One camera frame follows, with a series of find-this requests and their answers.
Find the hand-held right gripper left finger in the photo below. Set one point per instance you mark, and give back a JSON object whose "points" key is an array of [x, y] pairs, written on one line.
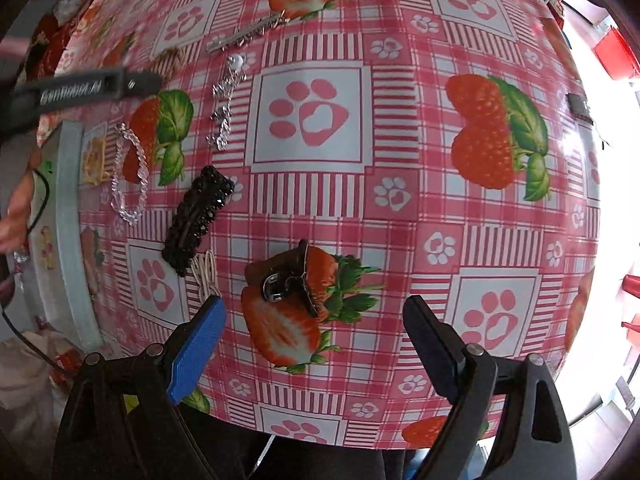
{"points": [[196, 350]]}

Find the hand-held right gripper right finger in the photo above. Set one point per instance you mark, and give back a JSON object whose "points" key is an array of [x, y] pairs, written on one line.
{"points": [[434, 350]]}

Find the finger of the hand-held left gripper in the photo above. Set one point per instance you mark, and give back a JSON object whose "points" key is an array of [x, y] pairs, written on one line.
{"points": [[145, 83]]}

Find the pale bobby pins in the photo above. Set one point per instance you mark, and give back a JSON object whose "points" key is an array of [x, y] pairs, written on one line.
{"points": [[206, 275]]}

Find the silver rhinestone hair clip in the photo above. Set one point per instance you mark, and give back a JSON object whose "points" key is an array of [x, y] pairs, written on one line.
{"points": [[223, 110]]}

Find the silver metal hair clip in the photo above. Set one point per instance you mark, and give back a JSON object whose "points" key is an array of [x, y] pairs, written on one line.
{"points": [[240, 35]]}

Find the dark claw hair clip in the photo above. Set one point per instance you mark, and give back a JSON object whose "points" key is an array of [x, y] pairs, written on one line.
{"points": [[287, 280]]}

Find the black rhinestone hair clip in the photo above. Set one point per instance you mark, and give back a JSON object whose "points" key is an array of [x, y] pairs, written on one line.
{"points": [[197, 220]]}

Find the white tray box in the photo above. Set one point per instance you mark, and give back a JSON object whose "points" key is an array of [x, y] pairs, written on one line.
{"points": [[67, 240]]}

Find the person's left forearm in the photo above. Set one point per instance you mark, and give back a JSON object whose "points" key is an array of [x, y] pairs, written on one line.
{"points": [[14, 47]]}

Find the strawberry printed tablecloth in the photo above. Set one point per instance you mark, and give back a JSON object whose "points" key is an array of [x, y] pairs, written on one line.
{"points": [[400, 210]]}

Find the red plastic stool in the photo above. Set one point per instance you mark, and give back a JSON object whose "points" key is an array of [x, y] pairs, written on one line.
{"points": [[632, 305]]}

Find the small black device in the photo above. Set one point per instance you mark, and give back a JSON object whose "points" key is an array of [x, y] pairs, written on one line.
{"points": [[577, 105]]}

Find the red plastic chair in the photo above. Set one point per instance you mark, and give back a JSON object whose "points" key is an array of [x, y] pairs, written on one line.
{"points": [[617, 52]]}

